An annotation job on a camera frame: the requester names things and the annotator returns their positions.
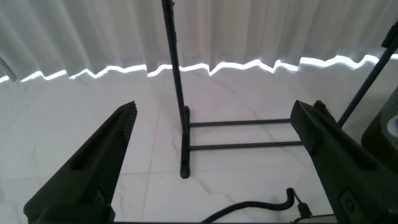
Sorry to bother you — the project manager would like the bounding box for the black cable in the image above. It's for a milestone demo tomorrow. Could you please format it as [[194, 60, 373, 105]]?
[[201, 187, 313, 223]]

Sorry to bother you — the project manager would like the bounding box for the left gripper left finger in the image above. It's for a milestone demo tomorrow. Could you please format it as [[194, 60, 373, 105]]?
[[23, 100, 138, 224]]

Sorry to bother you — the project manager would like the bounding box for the black clothes rack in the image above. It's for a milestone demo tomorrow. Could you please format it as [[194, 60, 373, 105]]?
[[160, 0, 398, 180]]

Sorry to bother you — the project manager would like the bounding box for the white curtain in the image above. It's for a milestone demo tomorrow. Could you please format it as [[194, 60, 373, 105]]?
[[0, 0, 398, 83]]

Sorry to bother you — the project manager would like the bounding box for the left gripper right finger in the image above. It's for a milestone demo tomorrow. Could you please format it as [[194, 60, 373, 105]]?
[[290, 100, 398, 224]]

